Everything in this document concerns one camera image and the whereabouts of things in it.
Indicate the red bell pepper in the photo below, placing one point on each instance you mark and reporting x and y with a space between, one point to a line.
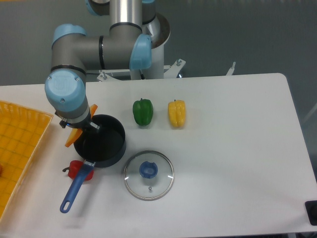
74 167

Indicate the yellow bell pepper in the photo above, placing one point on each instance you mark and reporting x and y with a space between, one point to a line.
177 113

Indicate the glass lid blue knob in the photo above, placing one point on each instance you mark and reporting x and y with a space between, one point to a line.
149 175

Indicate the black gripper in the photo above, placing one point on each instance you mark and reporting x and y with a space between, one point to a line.
76 120

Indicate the green bell pepper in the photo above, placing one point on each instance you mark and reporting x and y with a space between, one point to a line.
143 112

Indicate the yellow plastic basket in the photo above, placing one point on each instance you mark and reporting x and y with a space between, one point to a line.
21 131

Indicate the dark pot blue handle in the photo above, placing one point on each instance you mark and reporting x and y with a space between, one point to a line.
100 148

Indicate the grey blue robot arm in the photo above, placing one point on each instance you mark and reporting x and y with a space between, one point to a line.
74 53

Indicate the white bracket right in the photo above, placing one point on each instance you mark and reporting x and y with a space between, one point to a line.
231 69

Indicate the black object table corner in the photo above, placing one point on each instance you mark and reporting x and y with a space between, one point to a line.
311 208

